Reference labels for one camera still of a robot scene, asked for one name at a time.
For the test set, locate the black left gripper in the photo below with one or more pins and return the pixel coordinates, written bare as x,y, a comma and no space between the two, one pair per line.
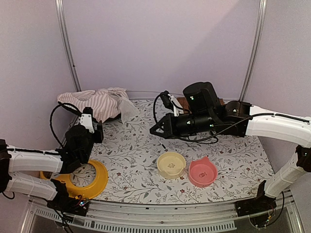
99,133

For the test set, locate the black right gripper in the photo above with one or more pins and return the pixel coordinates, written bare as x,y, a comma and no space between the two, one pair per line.
169,126

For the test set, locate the pink striped pet tent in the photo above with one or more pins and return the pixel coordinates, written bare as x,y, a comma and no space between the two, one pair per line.
106,103

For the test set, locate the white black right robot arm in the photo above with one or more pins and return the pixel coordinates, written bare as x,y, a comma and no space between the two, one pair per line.
244,119

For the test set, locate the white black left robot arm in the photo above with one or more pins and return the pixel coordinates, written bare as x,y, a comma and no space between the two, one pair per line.
20,169

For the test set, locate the cream pet bowl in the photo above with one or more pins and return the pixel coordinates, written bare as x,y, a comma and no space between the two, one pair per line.
171,165

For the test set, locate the pink pet bowl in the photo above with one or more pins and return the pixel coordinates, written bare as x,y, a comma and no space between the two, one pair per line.
202,173

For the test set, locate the brown woven mat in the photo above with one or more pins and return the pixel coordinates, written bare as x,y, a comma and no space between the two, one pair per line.
183,102

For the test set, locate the yellow double bowl holder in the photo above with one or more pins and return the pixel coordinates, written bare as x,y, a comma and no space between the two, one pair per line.
87,181

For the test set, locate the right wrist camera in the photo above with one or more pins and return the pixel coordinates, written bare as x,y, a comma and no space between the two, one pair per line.
171,102

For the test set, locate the aluminium front rail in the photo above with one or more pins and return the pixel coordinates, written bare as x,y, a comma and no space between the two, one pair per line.
114,217

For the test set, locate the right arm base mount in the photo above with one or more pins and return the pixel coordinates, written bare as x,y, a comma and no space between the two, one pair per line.
255,205

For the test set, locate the left aluminium frame post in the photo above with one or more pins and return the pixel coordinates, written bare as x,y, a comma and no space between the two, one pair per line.
66,43

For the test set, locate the aluminium frame post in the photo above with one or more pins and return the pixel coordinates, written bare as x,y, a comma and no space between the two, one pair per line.
255,47
66,43

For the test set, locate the right aluminium frame post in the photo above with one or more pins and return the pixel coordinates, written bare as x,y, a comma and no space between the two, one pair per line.
255,47

